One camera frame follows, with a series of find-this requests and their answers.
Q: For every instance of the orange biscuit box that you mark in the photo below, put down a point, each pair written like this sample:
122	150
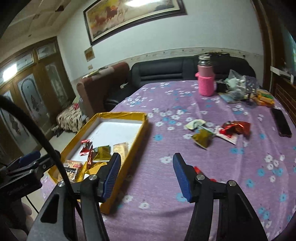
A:
263	98

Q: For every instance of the striped cracker packet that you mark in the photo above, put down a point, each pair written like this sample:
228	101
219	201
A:
73	169

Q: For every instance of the patterned blanket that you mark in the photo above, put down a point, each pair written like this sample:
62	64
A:
71	119

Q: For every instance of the clear biscuit packet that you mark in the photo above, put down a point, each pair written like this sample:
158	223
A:
122	149

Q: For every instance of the green-gold snack packet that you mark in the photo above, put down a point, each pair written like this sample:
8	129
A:
102	154

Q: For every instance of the pink thermos with knit sleeve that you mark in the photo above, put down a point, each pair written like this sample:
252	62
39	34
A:
205	75

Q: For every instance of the black smartphone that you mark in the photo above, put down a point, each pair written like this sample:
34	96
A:
281	123

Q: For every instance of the framed horse painting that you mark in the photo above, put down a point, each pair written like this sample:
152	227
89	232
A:
106	18

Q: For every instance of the small red candy packet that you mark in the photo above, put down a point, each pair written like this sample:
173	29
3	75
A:
86	144

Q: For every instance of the clear plastic bag clutter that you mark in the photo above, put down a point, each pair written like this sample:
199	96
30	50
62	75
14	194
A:
236	88

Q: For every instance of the gold cardboard tray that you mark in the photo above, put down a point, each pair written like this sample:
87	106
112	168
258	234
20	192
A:
102	136

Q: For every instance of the orange-red snack packet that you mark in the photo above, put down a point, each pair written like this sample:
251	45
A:
236	127

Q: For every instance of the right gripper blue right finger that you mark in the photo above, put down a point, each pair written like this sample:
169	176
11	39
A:
237	219

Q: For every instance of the large yellow snack bag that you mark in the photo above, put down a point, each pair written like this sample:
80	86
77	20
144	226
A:
89	170

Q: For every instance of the olive gold snack packet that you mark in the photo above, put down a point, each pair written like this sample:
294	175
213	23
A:
203	138

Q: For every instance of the black leather sofa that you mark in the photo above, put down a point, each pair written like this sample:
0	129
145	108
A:
174	69

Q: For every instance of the wooden glass door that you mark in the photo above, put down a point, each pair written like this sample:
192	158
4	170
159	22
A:
34	79

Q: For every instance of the brown armchair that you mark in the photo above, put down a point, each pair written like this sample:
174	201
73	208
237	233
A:
94	89

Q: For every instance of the purple floral tablecloth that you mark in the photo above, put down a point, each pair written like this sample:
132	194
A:
150	204

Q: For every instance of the white-green small packet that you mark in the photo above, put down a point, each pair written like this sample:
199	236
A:
194	124

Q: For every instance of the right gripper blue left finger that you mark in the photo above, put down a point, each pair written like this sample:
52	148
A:
94	190

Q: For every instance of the long red snack bar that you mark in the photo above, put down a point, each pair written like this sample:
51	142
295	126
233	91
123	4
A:
90	157

